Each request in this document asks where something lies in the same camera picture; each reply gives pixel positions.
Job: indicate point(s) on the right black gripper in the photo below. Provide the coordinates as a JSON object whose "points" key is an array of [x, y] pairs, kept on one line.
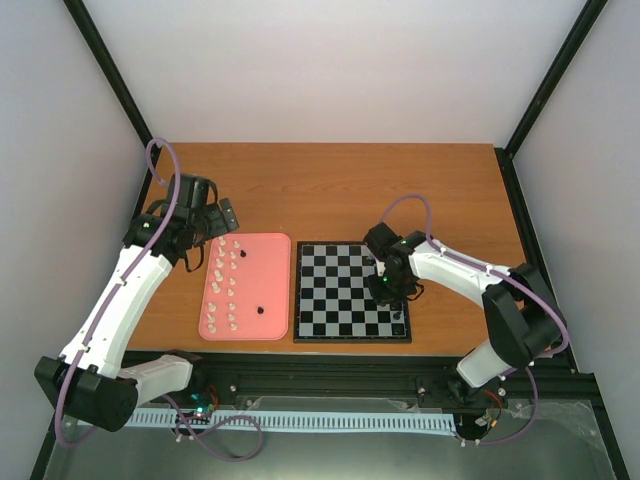
{"points": [[382, 297]]}

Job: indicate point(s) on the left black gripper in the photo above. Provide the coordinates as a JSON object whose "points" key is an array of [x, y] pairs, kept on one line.
{"points": [[220, 226]]}

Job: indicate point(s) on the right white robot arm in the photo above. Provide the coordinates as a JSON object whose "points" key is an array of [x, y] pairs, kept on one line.
{"points": [[522, 317]]}

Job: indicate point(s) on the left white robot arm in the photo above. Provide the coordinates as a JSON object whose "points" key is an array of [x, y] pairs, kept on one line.
{"points": [[87, 380]]}

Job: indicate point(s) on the black white chessboard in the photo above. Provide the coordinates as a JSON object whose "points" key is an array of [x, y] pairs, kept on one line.
{"points": [[333, 303]]}

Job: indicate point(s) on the pink plastic tray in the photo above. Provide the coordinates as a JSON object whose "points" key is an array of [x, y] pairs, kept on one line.
{"points": [[251, 270]]}

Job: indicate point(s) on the black aluminium frame rail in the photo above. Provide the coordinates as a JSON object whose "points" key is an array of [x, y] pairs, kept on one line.
{"points": [[257, 374]]}

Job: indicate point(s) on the light blue slotted cable duct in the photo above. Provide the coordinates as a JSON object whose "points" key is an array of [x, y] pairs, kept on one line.
{"points": [[328, 422]]}

